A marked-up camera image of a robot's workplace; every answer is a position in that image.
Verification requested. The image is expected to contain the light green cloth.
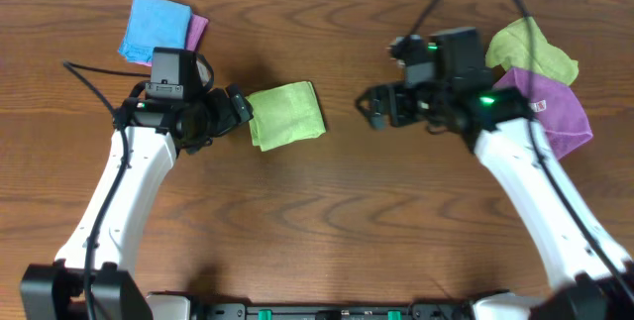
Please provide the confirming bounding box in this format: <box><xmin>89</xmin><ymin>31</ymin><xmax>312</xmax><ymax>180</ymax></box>
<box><xmin>247</xmin><ymin>81</ymin><xmax>326</xmax><ymax>152</ymax></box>

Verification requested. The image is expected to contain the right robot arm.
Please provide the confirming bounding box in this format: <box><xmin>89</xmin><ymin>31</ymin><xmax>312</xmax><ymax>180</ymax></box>
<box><xmin>356</xmin><ymin>83</ymin><xmax>633</xmax><ymax>319</ymax></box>

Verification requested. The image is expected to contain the folded pink cloth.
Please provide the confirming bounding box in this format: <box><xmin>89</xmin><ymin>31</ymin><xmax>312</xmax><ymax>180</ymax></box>
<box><xmin>138</xmin><ymin>11</ymin><xmax>209</xmax><ymax>65</ymax></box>

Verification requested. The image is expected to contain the right black cable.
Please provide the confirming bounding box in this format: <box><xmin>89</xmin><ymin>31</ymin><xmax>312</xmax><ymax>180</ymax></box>
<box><xmin>405</xmin><ymin>0</ymin><xmax>634</xmax><ymax>301</ymax></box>

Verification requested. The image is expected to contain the folded blue cloth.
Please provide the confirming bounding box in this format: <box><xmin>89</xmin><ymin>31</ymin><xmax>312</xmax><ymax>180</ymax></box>
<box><xmin>118</xmin><ymin>0</ymin><xmax>192</xmax><ymax>62</ymax></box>

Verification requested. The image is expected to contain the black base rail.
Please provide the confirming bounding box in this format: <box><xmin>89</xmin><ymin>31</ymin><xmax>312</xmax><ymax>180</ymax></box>
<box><xmin>190</xmin><ymin>302</ymin><xmax>475</xmax><ymax>320</ymax></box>

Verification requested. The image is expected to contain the crumpled purple cloth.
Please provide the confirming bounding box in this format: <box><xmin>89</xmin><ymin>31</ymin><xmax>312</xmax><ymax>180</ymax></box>
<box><xmin>493</xmin><ymin>67</ymin><xmax>593</xmax><ymax>160</ymax></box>

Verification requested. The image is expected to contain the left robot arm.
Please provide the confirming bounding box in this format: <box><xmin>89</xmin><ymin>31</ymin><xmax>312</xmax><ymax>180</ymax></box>
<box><xmin>20</xmin><ymin>85</ymin><xmax>253</xmax><ymax>319</ymax></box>

